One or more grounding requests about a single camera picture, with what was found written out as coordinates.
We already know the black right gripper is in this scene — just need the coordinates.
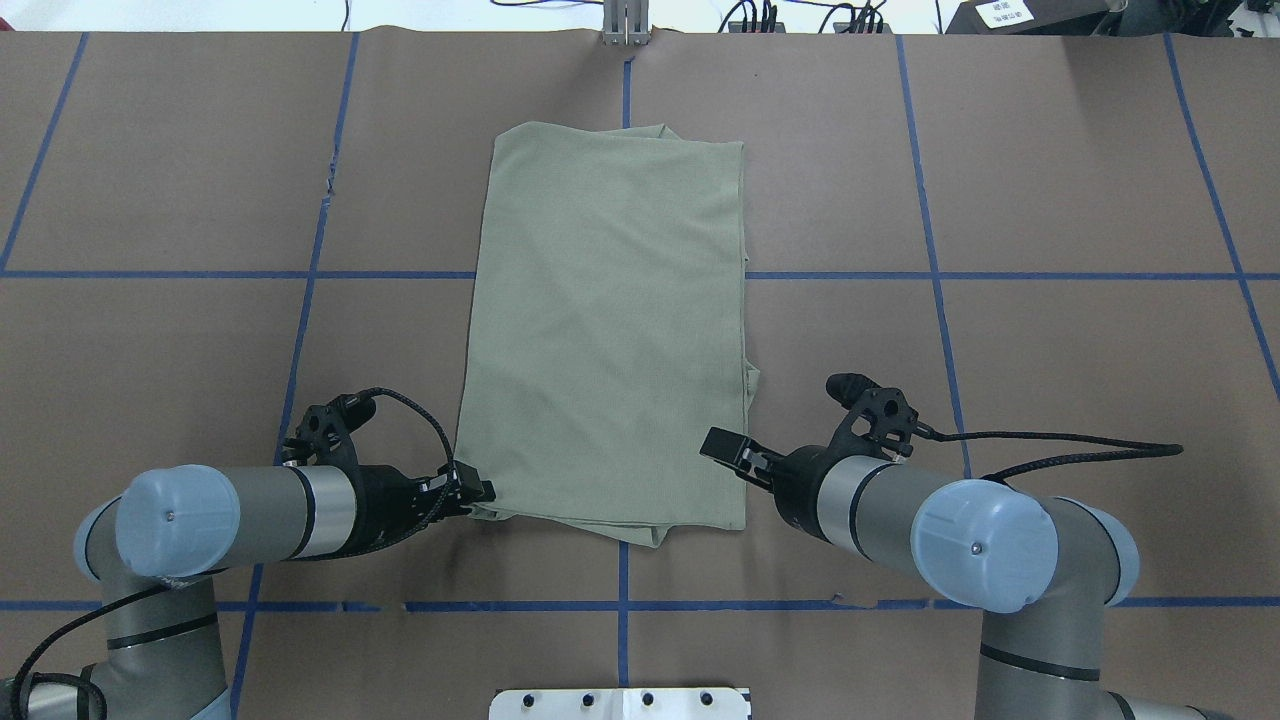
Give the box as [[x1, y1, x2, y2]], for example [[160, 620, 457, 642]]
[[699, 373, 919, 536]]

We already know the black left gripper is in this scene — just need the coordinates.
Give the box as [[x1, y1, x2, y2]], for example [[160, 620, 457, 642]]
[[278, 395, 497, 559]]

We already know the metal mounting plate with bolts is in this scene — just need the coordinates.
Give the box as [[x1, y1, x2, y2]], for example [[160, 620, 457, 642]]
[[488, 687, 754, 719]]

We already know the olive green long-sleeve shirt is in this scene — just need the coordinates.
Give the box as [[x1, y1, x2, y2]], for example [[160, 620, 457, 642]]
[[456, 122, 759, 548]]

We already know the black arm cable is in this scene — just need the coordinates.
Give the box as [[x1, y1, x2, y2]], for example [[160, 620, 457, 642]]
[[915, 420, 1185, 486], [0, 387, 471, 720]]

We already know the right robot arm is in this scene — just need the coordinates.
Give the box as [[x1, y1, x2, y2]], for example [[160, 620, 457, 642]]
[[700, 373, 1217, 719]]

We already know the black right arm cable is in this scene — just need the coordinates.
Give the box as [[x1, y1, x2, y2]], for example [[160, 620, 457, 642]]
[[915, 420, 1185, 486]]

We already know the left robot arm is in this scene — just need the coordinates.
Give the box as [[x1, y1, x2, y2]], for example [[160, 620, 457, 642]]
[[3, 387, 495, 719]]

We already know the black box with white label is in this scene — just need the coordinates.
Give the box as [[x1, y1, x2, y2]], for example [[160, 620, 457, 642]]
[[943, 1, 1114, 36]]

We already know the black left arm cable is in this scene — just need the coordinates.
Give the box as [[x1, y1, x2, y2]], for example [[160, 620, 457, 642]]
[[0, 387, 471, 720]]

